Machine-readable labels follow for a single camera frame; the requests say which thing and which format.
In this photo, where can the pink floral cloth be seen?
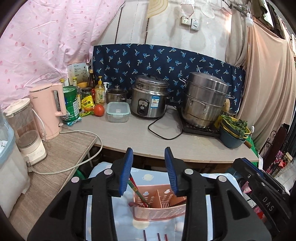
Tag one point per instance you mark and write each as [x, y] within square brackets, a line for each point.
[277, 160]

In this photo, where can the white wall socket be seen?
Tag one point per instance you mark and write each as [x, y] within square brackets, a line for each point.
[185, 20]

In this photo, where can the stacked bowls with greens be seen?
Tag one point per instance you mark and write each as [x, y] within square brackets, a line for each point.
[231, 141]

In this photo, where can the green can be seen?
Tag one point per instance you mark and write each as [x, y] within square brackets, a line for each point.
[71, 104]

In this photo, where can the white bin with teal lid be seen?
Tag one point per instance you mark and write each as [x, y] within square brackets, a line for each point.
[11, 166]

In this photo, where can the grey wall switch box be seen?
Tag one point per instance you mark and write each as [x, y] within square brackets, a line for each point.
[195, 24]

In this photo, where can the wood grain side table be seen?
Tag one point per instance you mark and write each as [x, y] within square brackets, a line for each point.
[60, 157]

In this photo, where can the beige curtain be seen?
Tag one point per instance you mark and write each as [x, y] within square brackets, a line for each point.
[266, 81]

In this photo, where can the grey countertop board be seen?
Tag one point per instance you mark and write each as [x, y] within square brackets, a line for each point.
[138, 136]

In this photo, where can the beige round mat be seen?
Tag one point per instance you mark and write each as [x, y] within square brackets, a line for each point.
[157, 7]

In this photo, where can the glass pickle jar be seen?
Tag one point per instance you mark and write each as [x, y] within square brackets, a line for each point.
[86, 93]

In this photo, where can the yellow colander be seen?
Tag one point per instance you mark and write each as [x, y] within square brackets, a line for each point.
[248, 131]

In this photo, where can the pink printed curtain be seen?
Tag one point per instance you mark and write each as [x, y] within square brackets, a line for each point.
[46, 46]

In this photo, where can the brown lumpy vegetable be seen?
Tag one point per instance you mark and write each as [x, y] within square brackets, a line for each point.
[226, 105]

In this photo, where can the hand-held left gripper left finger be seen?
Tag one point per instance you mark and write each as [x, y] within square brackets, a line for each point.
[126, 171]

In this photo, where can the white blender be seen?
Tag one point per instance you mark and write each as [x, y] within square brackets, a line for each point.
[27, 136]

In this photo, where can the white carton box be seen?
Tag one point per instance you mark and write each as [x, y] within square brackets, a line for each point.
[78, 73]

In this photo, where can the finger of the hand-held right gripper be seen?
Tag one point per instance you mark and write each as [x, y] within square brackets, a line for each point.
[241, 168]
[269, 179]

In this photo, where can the blue polka dot tablecloth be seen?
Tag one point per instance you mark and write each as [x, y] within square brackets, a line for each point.
[157, 226]

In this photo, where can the white light bulb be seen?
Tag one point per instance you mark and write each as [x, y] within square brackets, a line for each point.
[249, 19]

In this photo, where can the dark sauce bottle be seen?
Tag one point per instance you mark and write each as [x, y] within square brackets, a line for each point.
[91, 80]

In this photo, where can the white slotted ladle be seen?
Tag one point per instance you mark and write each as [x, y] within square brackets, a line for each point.
[207, 9]

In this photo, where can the navy patterned cloth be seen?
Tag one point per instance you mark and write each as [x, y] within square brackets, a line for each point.
[138, 60]

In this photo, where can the red tomato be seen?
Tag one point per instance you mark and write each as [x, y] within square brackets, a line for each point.
[99, 110]

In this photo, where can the yellow snack packet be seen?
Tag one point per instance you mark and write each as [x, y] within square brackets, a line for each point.
[87, 102]

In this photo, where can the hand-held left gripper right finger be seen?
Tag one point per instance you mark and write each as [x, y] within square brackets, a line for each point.
[171, 171]

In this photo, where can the pink electric kettle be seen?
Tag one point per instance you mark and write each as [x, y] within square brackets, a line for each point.
[48, 111]

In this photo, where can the dark chair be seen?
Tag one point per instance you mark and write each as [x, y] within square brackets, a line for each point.
[278, 136]

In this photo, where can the green leafy vegetables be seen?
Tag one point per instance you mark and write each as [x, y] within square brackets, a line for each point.
[235, 125]

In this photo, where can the pink perforated utensil holder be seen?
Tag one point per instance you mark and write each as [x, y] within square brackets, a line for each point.
[159, 212]

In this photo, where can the steel rice cooker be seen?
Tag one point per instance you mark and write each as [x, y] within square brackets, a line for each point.
[149, 99]

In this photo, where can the green yellow packet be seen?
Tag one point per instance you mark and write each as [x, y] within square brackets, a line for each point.
[87, 113]

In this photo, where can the translucent plastic bag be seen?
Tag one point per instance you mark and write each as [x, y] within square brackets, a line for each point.
[187, 7]

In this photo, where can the yellow pump bottle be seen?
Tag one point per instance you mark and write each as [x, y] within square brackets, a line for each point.
[100, 93]

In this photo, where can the steel steamer pot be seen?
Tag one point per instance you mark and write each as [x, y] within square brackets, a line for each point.
[203, 97]

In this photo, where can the small pot with glass lid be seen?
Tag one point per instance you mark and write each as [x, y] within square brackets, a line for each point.
[116, 93]

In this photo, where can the green bag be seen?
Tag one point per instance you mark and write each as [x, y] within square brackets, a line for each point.
[254, 149]

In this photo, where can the black induction cooker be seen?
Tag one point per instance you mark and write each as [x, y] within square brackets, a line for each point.
[196, 131]

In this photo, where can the clear container with teal lid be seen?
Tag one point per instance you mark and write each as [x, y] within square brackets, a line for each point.
[118, 112]

